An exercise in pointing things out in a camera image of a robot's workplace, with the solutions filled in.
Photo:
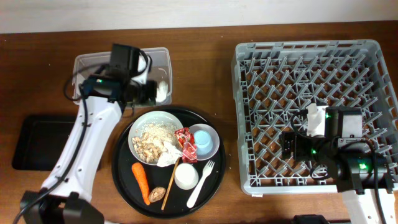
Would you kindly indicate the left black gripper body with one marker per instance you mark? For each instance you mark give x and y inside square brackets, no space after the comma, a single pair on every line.
[147,96]

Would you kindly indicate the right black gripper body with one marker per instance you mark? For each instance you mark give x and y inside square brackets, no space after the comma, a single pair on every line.
[305,149]

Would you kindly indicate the red snack wrapper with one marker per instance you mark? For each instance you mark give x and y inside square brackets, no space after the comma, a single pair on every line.
[187,142]

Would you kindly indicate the pink small bowl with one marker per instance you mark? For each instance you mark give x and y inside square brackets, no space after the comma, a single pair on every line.
[214,136]

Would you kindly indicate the white plastic fork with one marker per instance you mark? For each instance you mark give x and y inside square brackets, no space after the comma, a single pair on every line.
[205,173]

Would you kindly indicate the white cup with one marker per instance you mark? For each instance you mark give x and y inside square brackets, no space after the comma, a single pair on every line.
[186,176]

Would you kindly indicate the light blue cup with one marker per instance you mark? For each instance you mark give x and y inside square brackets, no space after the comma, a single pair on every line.
[203,142]

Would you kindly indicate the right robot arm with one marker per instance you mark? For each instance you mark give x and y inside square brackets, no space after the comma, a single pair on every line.
[335,144]

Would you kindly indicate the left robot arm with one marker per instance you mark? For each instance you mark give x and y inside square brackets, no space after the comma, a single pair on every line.
[65,196]

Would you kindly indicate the grey dishwasher rack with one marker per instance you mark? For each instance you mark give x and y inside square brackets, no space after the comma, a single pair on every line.
[272,80]

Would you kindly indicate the clear plastic bin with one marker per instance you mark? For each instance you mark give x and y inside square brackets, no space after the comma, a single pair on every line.
[161,69]

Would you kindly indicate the grey bowl with food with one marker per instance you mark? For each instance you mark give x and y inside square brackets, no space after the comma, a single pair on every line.
[147,134]

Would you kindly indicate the orange carrot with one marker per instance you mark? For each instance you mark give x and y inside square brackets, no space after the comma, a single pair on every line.
[140,175]

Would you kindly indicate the round black tray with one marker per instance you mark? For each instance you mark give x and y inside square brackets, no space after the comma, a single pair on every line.
[175,207]

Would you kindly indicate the wooden chopstick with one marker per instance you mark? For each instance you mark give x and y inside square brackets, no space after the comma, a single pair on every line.
[170,185]

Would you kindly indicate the brown shiitake mushroom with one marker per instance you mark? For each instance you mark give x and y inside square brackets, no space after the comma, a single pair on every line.
[156,194]

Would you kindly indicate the black rectangular tray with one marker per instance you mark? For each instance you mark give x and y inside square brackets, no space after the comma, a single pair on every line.
[41,141]

